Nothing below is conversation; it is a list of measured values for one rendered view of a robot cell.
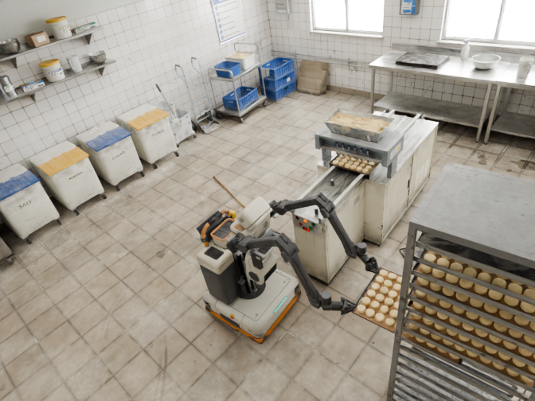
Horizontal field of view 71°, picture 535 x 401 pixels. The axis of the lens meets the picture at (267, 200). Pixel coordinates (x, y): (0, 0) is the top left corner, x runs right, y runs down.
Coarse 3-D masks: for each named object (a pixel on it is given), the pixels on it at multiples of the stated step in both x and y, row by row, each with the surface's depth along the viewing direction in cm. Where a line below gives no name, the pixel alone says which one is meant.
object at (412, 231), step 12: (408, 228) 151; (408, 240) 155; (408, 252) 159; (408, 264) 163; (408, 276) 167; (408, 288) 175; (396, 324) 192; (396, 336) 198; (396, 348) 204; (396, 360) 211
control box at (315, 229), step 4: (296, 212) 314; (300, 216) 310; (304, 216) 309; (308, 216) 308; (296, 220) 317; (300, 220) 313; (308, 220) 306; (312, 220) 304; (316, 220) 303; (296, 224) 320; (304, 224) 313; (308, 224) 309; (316, 224) 302; (308, 228) 312; (312, 228) 308; (316, 228) 305; (312, 232) 312; (316, 232) 308
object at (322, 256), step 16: (336, 176) 348; (352, 176) 344; (320, 192) 332; (336, 192) 329; (352, 192) 326; (304, 208) 317; (352, 208) 335; (320, 224) 304; (352, 224) 347; (304, 240) 331; (320, 240) 316; (336, 240) 329; (352, 240) 359; (304, 256) 345; (320, 256) 329; (336, 256) 340; (320, 272) 343; (336, 272) 353
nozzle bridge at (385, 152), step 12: (324, 132) 346; (396, 132) 329; (324, 144) 355; (360, 144) 321; (372, 144) 319; (384, 144) 316; (396, 144) 318; (324, 156) 369; (360, 156) 332; (372, 156) 328; (384, 156) 312; (396, 156) 328
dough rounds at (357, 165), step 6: (342, 156) 358; (336, 162) 351; (342, 162) 349; (348, 162) 348; (354, 162) 347; (360, 162) 347; (366, 162) 344; (372, 162) 343; (348, 168) 344; (354, 168) 341; (360, 168) 338; (366, 168) 338; (372, 168) 339
